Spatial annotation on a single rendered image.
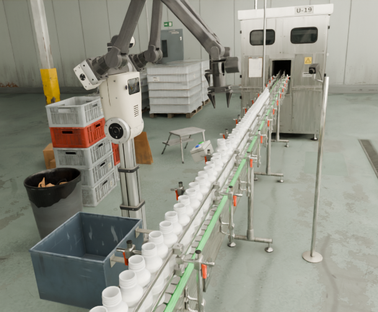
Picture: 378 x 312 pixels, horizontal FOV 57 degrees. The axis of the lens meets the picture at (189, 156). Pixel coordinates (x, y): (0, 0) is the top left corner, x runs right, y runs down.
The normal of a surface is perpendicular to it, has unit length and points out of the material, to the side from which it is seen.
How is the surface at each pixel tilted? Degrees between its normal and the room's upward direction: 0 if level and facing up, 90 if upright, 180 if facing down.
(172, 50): 90
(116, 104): 101
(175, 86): 90
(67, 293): 90
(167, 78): 90
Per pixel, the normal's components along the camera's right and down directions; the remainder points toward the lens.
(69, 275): -0.30, 0.31
